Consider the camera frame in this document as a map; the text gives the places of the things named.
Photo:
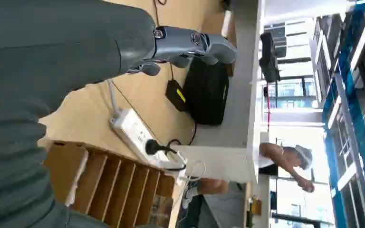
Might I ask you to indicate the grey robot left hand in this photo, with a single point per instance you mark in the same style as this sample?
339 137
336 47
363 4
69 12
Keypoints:
59 41

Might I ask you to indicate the white power strip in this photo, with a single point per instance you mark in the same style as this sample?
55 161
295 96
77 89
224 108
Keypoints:
132 132

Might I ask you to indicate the black power adapter yellow label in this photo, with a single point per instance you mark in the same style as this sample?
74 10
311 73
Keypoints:
176 95

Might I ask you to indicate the white card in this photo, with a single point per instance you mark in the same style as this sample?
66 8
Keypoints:
77 179

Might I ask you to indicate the ribbed grey left arm sleeve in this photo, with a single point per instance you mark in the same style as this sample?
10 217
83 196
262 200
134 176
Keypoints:
9 176

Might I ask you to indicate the black bag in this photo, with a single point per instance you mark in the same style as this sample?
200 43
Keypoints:
206 93

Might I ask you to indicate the wooden slotted card box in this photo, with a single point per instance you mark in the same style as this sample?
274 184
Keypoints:
119 185

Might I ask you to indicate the white partition panel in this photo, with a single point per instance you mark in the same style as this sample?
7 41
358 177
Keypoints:
233 132

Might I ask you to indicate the black hanging monitor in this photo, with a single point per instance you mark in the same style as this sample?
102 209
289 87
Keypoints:
269 58

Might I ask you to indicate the person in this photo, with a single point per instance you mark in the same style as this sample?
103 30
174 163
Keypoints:
291 159
223 204

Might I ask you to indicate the blue metal shelf rack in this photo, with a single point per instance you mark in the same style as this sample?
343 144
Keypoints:
355 119

